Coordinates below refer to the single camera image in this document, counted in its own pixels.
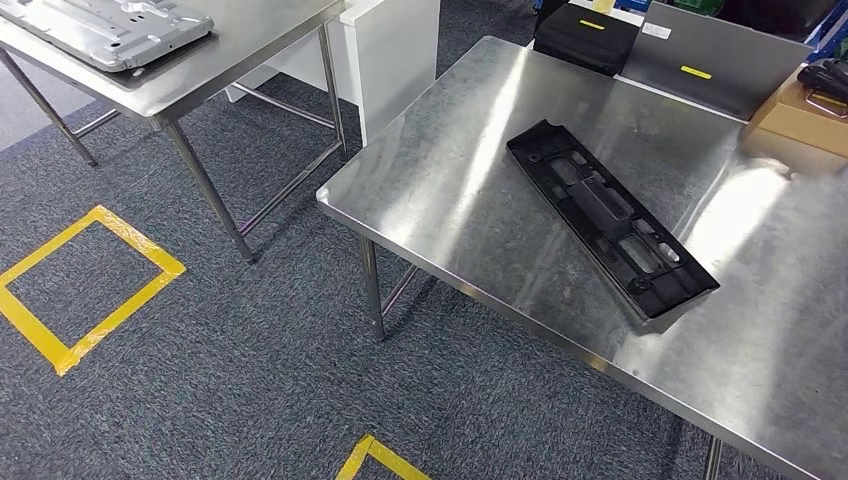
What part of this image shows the long black plastic part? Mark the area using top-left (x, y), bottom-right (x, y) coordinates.
top-left (506, 119), bottom-right (721, 321)

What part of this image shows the stainless steel workbench table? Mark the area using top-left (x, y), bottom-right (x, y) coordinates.
top-left (315, 34), bottom-right (848, 480)

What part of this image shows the yellow floor tape square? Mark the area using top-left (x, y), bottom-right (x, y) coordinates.
top-left (0, 205), bottom-right (187, 378)
top-left (334, 435), bottom-right (432, 480)

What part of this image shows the black case with yellow label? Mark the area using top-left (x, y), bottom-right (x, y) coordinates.
top-left (533, 1), bottom-right (644, 77)

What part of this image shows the grey panel with yellow label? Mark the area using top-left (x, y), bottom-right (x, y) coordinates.
top-left (619, 0), bottom-right (815, 123)

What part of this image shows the grey sheet metal panel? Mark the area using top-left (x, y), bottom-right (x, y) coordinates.
top-left (0, 0), bottom-right (215, 73)

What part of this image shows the brown cardboard box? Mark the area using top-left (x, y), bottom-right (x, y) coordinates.
top-left (740, 66), bottom-right (848, 177)

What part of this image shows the black hand tool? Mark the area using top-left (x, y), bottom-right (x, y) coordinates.
top-left (796, 58), bottom-right (848, 104)

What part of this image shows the pink rimmed rectangular frame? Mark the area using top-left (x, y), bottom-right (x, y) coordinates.
top-left (804, 89), bottom-right (848, 119)

